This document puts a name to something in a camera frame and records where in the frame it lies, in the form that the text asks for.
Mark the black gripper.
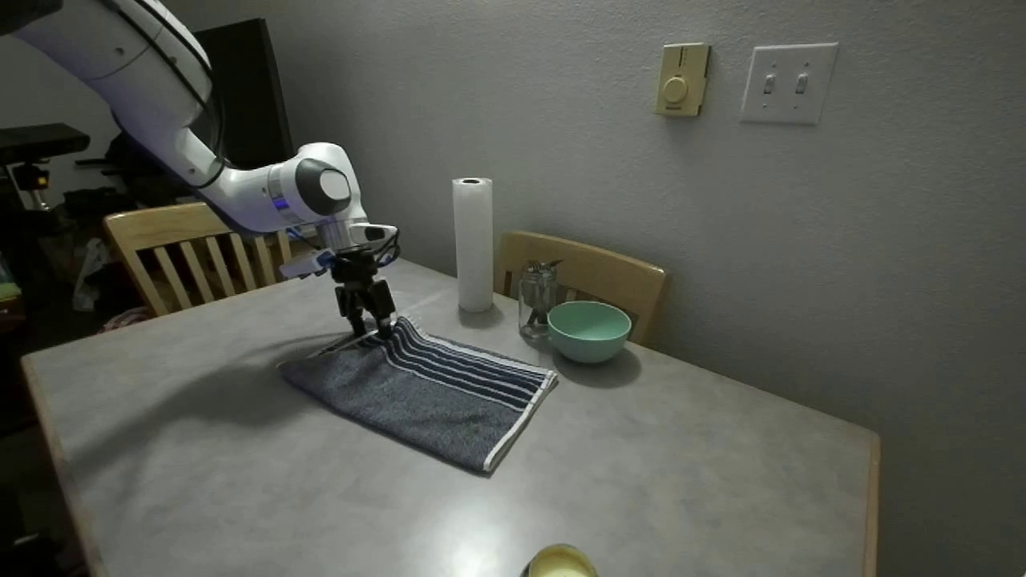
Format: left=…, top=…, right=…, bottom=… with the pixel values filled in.
left=331, top=253, right=397, bottom=339

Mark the blue striped towel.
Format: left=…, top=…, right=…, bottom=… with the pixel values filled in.
left=280, top=318, right=557, bottom=474

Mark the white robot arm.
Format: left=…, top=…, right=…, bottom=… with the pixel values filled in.
left=0, top=0, right=397, bottom=336

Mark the white paper towel roll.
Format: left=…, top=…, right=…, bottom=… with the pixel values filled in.
left=452, top=175, right=493, bottom=309

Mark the clear glass jar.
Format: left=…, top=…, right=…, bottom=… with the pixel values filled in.
left=516, top=260, right=562, bottom=343

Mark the wooden slatted chair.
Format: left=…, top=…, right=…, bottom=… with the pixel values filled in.
left=105, top=202, right=299, bottom=313

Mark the teal green bowl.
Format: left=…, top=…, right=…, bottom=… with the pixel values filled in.
left=549, top=300, right=633, bottom=366

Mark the black monitor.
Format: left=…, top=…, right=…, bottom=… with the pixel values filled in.
left=198, top=19, right=295, bottom=167

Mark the yellow lidded jar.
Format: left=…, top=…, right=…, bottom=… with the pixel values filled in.
left=520, top=543, right=595, bottom=577

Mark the yellow thermostat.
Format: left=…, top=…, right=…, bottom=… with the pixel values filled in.
left=656, top=42, right=713, bottom=118

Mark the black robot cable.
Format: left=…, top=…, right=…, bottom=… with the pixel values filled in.
left=357, top=220, right=403, bottom=269

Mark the wooden chair by wall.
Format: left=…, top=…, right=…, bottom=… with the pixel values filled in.
left=493, top=231, right=666, bottom=345

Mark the white light switch plate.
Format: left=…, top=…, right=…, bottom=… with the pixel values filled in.
left=740, top=42, right=840, bottom=125

